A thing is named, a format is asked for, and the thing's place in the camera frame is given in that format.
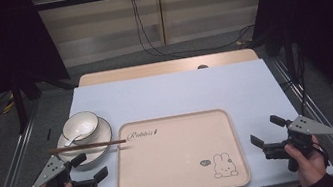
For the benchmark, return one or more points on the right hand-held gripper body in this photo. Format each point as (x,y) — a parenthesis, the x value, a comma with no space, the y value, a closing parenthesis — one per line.
(308,127)

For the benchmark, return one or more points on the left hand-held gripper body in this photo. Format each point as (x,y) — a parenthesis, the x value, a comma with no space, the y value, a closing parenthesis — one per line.
(52,169)

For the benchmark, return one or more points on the person's right hand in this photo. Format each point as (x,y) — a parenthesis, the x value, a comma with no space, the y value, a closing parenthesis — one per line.
(309,165)

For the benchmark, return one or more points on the brown wooden chopstick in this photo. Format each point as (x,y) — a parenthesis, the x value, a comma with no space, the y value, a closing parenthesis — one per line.
(95,144)

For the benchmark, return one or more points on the white ceramic spoon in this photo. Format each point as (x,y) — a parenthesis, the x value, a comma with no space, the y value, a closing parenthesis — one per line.
(75,139)

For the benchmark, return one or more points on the white plate with dark rim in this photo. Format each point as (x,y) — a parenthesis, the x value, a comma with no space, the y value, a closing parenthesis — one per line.
(100,136)

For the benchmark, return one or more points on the white bowl with dark rim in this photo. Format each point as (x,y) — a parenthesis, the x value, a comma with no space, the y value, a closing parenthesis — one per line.
(86,119)

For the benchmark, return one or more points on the black metal stand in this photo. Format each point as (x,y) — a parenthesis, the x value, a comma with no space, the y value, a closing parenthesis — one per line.
(19,106)

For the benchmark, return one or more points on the beige tray with rabbit print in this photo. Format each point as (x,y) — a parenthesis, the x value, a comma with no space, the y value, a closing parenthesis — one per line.
(178,159)

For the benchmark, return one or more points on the white table mat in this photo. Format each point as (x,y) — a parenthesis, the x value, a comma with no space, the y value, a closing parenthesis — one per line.
(171,94)

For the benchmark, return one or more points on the wooden table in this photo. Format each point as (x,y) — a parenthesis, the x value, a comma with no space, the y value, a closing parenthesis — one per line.
(150,70)

